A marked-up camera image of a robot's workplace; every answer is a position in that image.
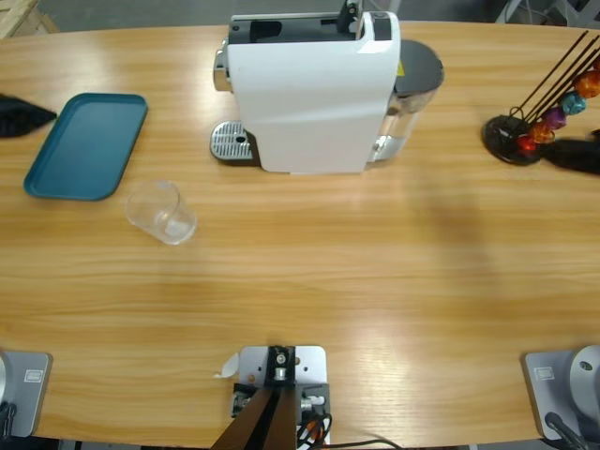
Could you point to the black capsule holder with rods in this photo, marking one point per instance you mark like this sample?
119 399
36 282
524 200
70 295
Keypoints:
504 136

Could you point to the teal plastic tray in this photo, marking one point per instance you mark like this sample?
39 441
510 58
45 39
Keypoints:
89 145

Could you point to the white capsule coffee machine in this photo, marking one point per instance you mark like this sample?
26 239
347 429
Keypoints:
304 103

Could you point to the metal drip tray grille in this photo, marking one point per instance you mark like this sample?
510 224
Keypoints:
229 140

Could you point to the dark camera post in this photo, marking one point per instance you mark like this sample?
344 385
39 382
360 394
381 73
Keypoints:
262 422

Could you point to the grey metal stool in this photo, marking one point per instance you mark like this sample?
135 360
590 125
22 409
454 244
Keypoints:
508 10

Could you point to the gold orange coffee capsule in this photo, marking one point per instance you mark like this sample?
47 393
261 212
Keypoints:
542 132

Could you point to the clear glass cup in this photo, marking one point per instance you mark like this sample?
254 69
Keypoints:
140 206

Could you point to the teal coffee capsule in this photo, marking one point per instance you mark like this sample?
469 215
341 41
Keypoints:
573 104

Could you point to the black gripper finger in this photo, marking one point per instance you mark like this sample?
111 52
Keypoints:
576 154
19 117

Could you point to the red coffee capsule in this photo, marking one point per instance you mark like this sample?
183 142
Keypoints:
527 145

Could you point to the white mount block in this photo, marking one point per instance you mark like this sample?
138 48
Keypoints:
309 365

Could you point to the white paper tag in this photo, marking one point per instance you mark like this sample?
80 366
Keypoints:
229 365

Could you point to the purple coffee capsule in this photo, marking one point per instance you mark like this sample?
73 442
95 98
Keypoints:
557 118

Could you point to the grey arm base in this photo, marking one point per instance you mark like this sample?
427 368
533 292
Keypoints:
28 394
548 398

